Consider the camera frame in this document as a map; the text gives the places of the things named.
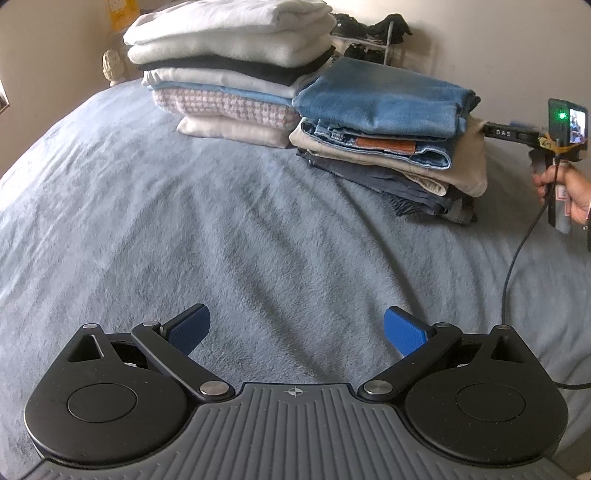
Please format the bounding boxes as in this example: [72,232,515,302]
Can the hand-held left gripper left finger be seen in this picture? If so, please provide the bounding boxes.
[52,302,235,403]

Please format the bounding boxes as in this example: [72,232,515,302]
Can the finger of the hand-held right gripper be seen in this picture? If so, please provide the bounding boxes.
[483,120,532,139]

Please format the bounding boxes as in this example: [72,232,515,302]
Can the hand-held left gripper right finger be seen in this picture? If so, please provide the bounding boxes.
[358,305,542,402]

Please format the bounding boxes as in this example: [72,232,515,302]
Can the light blue jeans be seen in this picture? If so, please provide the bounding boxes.
[292,56,482,139]

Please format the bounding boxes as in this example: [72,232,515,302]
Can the person's right hand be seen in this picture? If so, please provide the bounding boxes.
[531,163,591,224]

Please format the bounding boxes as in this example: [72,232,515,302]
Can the stack of folded trousers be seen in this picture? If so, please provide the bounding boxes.
[289,115,489,198]

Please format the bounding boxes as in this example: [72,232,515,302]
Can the folded jeans with leather patch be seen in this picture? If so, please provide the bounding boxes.
[300,117,453,172]

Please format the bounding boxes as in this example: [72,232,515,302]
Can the metal shoe rack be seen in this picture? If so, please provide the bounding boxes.
[330,18,407,68]

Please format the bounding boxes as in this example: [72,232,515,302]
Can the dark navy folded garment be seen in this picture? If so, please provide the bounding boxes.
[295,150,476,227]

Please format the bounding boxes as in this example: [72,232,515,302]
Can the black shoe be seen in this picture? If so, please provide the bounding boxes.
[332,14,370,38]
[367,14,413,40]
[344,44,386,64]

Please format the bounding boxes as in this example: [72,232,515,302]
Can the cream folded garment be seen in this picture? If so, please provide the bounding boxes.
[177,115,296,150]

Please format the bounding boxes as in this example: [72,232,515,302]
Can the pink checked folded garment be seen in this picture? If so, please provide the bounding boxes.
[151,88,302,131]

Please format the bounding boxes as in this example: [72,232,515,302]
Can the black folded garment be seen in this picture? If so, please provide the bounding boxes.
[137,45,337,87]

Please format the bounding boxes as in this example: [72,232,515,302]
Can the pale blue folded garment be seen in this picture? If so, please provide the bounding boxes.
[154,80,298,108]

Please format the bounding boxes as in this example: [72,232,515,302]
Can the white folded garment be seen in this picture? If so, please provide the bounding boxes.
[122,0,337,47]
[127,25,337,68]
[141,67,324,100]

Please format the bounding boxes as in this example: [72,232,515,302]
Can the white bedpost finial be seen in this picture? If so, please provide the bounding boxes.
[102,48,126,87]

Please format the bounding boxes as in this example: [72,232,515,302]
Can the yellow box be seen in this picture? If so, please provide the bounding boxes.
[108,0,139,27]

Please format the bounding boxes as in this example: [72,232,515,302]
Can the black cable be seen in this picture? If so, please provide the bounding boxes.
[501,157,591,391]

